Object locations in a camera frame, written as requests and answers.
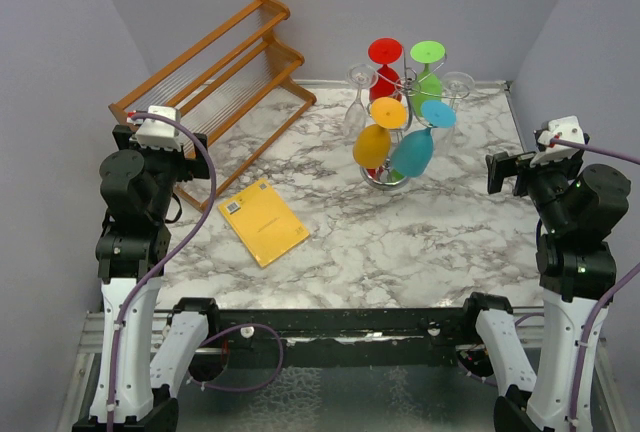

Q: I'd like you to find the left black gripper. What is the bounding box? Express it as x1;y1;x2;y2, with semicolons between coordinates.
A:
115;124;209;221

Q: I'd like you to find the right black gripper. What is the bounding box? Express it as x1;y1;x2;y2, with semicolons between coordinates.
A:
488;143;582;229

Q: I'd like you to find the clear champagne flute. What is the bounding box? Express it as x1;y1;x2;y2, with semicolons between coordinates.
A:
432;71;475;157
343;64;378;141

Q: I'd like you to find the blue plastic wine glass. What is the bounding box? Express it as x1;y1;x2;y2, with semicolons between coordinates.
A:
390;100;457;178

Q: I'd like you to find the green plastic wine glass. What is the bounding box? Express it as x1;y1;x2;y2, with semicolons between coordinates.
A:
410;40;446;116

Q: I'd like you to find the orange plastic wine glass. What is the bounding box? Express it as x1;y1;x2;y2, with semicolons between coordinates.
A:
352;97;408;169

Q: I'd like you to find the red plastic wine glass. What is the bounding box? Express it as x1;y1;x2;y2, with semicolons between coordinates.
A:
368;37;403;102

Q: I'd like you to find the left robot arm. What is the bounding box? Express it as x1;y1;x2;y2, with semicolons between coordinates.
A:
71;125;221;431

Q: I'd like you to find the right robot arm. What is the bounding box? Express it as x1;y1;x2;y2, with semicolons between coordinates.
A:
459;152;631;431

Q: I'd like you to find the wooden shelf rack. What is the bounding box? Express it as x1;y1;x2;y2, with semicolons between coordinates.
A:
109;0;316;195

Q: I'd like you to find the chrome wine glass rack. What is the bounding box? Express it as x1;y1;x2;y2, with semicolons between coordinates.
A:
352;68;475;191

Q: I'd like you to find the yellow book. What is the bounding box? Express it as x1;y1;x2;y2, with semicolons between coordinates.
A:
218;179;310;268

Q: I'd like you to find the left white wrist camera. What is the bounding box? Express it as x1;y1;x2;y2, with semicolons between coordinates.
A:
127;105;181;151

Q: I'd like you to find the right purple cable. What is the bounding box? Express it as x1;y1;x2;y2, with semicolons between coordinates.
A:
547;137;640;432

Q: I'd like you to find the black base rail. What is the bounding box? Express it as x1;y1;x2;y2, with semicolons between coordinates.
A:
164;296;521;371

